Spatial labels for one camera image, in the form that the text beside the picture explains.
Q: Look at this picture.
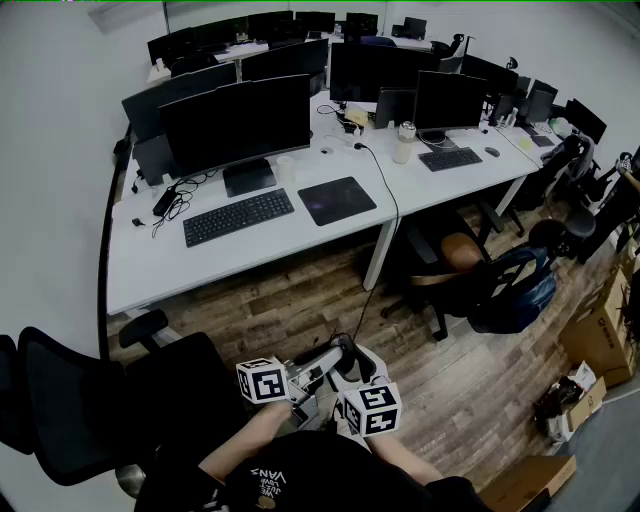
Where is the open white box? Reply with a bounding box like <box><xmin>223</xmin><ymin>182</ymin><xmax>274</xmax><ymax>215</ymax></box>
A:
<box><xmin>533</xmin><ymin>360</ymin><xmax>609</xmax><ymax>444</ymax></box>

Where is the large black monitor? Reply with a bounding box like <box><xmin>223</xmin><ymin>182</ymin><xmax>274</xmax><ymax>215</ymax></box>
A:
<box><xmin>158</xmin><ymin>73</ymin><xmax>312</xmax><ymax>199</ymax></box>

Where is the grey office chair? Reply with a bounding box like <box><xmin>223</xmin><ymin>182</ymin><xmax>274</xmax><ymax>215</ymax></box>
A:
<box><xmin>539</xmin><ymin>133</ymin><xmax>601</xmax><ymax>201</ymax></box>

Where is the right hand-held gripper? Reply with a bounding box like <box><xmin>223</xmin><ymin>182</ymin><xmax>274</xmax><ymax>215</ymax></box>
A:
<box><xmin>332</xmin><ymin>335</ymin><xmax>403</xmax><ymax>438</ymax></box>

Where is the black mouse pad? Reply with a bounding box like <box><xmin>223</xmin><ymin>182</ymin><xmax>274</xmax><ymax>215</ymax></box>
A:
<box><xmin>297</xmin><ymin>175</ymin><xmax>378</xmax><ymax>227</ymax></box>

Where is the brown seat office chair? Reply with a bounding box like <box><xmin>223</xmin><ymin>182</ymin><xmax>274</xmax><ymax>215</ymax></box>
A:
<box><xmin>382</xmin><ymin>209</ymin><xmax>501</xmax><ymax>341</ymax></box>

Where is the person's right forearm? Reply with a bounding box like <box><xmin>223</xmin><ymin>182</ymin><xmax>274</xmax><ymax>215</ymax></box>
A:
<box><xmin>367</xmin><ymin>433</ymin><xmax>444</xmax><ymax>486</ymax></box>

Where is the small dark upright screen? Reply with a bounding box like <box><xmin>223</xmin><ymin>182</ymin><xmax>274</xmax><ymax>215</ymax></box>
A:
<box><xmin>374</xmin><ymin>87</ymin><xmax>417</xmax><ymax>130</ymax></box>

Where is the dark grey box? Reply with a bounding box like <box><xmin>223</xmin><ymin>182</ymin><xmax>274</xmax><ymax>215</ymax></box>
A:
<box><xmin>131</xmin><ymin>134</ymin><xmax>176</xmax><ymax>187</ymax></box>

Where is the tall cardboard box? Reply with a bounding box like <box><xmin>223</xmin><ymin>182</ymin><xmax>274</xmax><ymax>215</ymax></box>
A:
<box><xmin>558</xmin><ymin>267</ymin><xmax>640</xmax><ymax>389</ymax></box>

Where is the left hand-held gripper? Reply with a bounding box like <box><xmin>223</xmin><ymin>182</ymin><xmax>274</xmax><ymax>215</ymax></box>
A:
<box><xmin>235</xmin><ymin>344</ymin><xmax>351</xmax><ymax>431</ymax></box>

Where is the black round stool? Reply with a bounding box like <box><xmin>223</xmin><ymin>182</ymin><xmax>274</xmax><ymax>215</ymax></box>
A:
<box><xmin>528</xmin><ymin>209</ymin><xmax>597</xmax><ymax>261</ymax></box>

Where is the blue backpack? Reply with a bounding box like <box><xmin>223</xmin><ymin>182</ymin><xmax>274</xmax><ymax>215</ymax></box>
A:
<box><xmin>467</xmin><ymin>245</ymin><xmax>559</xmax><ymax>335</ymax></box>

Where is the black keyboard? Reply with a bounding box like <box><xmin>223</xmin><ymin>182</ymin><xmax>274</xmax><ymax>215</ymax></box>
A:
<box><xmin>417</xmin><ymin>146</ymin><xmax>484</xmax><ymax>173</ymax></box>
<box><xmin>182</xmin><ymin>187</ymin><xmax>296</xmax><ymax>249</ymax></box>

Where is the person's left forearm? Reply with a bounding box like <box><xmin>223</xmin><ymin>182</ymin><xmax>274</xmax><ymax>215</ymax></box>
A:
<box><xmin>199</xmin><ymin>399</ymin><xmax>294</xmax><ymax>484</ymax></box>

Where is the grey-backed monitor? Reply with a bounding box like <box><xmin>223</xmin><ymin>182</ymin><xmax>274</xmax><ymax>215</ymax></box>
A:
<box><xmin>121</xmin><ymin>61</ymin><xmax>239</xmax><ymax>144</ymax></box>

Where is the black mesh office chair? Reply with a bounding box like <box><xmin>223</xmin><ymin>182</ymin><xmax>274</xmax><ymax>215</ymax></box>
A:
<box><xmin>0</xmin><ymin>308</ymin><xmax>246</xmax><ymax>501</ymax></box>

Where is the group of black monitors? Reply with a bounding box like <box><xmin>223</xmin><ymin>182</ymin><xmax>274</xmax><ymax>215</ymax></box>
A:
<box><xmin>146</xmin><ymin>9</ymin><xmax>429</xmax><ymax>69</ymax></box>

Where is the person's black printed shirt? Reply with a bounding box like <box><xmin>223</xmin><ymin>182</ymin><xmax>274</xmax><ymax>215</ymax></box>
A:
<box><xmin>134</xmin><ymin>430</ymin><xmax>494</xmax><ymax>512</ymax></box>

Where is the tangled black cable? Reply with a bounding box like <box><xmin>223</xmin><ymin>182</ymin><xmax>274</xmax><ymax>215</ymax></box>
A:
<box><xmin>149</xmin><ymin>172</ymin><xmax>221</xmax><ymax>239</ymax></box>

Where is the white power strip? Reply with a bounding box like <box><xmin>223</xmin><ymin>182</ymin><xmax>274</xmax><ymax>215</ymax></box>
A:
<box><xmin>339</xmin><ymin>124</ymin><xmax>366</xmax><ymax>149</ymax></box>

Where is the flat cardboard box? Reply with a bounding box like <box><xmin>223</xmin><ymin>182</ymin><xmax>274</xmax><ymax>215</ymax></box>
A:
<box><xmin>478</xmin><ymin>454</ymin><xmax>578</xmax><ymax>512</ymax></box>

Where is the white insulated bottle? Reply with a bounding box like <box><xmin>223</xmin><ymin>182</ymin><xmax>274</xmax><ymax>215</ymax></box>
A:
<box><xmin>391</xmin><ymin>120</ymin><xmax>418</xmax><ymax>165</ymax></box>

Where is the black power adapter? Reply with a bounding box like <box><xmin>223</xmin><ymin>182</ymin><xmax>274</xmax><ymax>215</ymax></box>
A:
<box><xmin>152</xmin><ymin>187</ymin><xmax>177</xmax><ymax>217</ymax></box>

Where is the wide black monitor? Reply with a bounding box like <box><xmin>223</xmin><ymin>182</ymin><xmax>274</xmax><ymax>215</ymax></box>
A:
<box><xmin>329</xmin><ymin>42</ymin><xmax>441</xmax><ymax>104</ymax></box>

